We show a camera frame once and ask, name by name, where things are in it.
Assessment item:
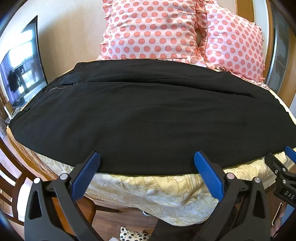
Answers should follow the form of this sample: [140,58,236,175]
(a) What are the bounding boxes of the dried grass decoration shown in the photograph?
[0,96,7,132]

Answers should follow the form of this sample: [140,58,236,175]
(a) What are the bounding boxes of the black pants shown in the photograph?
[9,59,292,175]

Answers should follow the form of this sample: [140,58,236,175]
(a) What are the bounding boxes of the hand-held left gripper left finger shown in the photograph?
[24,151,102,241]

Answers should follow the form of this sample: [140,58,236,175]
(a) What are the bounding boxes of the wooden headboard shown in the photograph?
[236,0,278,86]

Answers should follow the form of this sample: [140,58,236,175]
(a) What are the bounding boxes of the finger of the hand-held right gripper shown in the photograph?
[265,153,289,176]
[284,146,296,163]

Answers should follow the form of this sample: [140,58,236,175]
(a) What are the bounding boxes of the pink polka dot pillow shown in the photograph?
[99,0,207,64]
[196,0,266,85]

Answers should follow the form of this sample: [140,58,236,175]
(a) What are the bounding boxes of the yellow patterned bedspread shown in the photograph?
[6,87,296,227]

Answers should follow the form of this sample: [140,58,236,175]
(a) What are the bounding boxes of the person's right hand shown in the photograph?
[270,204,287,240]

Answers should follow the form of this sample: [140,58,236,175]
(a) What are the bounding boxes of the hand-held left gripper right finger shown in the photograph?
[192,151,271,241]

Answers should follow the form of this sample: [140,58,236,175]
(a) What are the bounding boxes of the wooden chair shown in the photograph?
[0,146,96,232]

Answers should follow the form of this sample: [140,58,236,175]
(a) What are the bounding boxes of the grey wardrobe door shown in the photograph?
[269,0,296,98]

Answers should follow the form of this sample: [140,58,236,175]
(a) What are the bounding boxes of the flat screen television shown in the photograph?
[0,16,48,108]

